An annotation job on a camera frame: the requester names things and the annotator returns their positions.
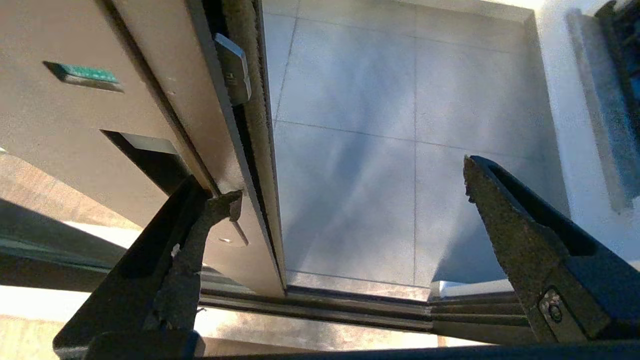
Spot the short grey stone window sill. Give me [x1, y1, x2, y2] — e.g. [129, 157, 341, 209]
[566, 9, 640, 213]

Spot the green lock indicator window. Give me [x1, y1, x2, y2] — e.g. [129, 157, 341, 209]
[42, 60, 124, 94]

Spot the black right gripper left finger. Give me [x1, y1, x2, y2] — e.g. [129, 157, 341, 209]
[52, 174, 245, 360]

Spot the silver door latch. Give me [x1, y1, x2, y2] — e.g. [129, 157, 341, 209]
[214, 32, 253, 107]

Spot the brown framed sliding glass door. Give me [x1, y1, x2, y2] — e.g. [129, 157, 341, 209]
[0, 0, 289, 299]

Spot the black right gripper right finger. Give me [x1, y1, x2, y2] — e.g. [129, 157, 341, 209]
[462, 154, 640, 346]

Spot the short black metal balcony railing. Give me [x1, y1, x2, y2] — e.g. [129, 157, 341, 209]
[594, 0, 640, 148]

